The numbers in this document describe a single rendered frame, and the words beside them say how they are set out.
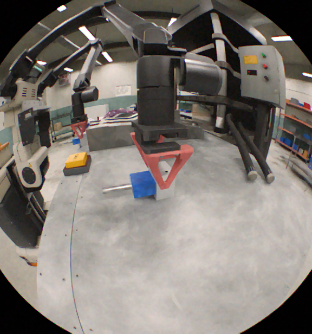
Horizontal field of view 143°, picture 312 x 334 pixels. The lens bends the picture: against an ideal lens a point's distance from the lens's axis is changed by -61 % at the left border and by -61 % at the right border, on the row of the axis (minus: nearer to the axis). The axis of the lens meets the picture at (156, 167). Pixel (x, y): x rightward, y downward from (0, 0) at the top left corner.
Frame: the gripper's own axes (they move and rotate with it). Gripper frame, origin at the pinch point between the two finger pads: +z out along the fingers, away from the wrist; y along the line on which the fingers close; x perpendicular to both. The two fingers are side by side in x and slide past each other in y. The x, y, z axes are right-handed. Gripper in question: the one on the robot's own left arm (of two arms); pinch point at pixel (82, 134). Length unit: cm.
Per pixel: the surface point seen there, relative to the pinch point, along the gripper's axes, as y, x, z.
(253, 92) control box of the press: -21, -91, -24
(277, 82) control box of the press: -39, -91, -34
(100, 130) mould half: -12.8, -9.9, -2.6
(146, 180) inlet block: -43.7, -17.7, 0.9
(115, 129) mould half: -13.1, -15.6, -2.3
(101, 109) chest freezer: 656, 9, 16
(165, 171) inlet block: -44.0, -21.1, -0.3
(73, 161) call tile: -27.9, -1.4, 1.2
